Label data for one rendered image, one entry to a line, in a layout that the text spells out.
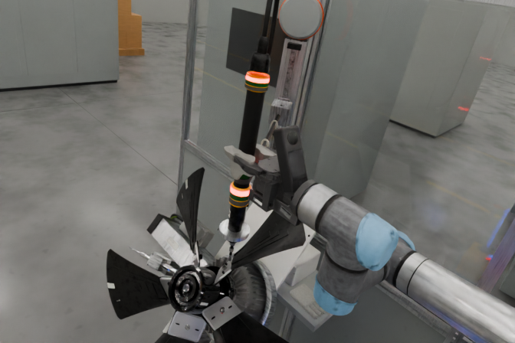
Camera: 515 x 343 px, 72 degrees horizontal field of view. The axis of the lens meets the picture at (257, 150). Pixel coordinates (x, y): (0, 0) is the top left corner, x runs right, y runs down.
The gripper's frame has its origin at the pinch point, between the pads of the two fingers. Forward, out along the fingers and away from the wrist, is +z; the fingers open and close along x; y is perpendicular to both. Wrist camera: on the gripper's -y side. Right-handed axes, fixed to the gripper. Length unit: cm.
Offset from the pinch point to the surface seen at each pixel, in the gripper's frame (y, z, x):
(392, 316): 78, -26, 70
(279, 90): 5, 39, 55
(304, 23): -20, 35, 57
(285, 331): 109, 7, 53
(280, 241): 25.8, -7.6, 11.7
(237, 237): 19.6, -5.9, -1.7
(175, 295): 47.0, 8.3, -7.1
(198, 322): 54, 2, -3
